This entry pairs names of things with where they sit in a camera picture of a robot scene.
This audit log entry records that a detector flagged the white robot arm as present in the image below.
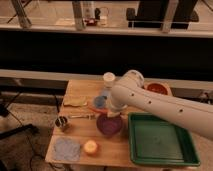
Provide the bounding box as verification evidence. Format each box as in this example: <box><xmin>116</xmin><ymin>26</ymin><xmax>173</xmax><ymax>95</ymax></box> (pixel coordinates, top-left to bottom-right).
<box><xmin>107</xmin><ymin>70</ymin><xmax>213</xmax><ymax>141</ymax></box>

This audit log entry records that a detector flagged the purple bowl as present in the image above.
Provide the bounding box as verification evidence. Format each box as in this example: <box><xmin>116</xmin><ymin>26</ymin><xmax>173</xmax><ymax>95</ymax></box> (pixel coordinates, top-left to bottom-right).
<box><xmin>96</xmin><ymin>114</ymin><xmax>123</xmax><ymax>136</ymax></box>

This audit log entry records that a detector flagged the orange bowl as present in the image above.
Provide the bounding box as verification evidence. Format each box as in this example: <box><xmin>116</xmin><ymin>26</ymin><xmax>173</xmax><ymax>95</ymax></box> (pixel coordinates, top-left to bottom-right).
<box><xmin>146</xmin><ymin>83</ymin><xmax>168</xmax><ymax>95</ymax></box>

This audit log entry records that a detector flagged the green plastic tray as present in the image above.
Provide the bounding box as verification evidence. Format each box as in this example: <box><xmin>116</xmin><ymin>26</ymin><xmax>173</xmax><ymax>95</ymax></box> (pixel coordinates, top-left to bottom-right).
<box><xmin>128</xmin><ymin>113</ymin><xmax>200</xmax><ymax>167</ymax></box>

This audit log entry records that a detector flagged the blue sponge cloth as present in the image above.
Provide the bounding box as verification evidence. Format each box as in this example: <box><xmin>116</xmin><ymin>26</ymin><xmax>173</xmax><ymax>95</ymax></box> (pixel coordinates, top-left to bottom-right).
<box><xmin>52</xmin><ymin>138</ymin><xmax>81</xmax><ymax>162</ymax></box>

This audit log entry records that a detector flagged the black chair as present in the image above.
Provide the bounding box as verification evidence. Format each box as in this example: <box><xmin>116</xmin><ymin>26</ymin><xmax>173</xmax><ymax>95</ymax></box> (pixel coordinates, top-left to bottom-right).
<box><xmin>126</xmin><ymin>0</ymin><xmax>199</xmax><ymax>29</ymax></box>

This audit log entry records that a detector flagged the wooden handled utensil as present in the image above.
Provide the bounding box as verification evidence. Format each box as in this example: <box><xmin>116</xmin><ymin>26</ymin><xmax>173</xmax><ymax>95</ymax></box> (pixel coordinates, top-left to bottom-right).
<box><xmin>68</xmin><ymin>114</ymin><xmax>95</xmax><ymax>119</ymax></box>

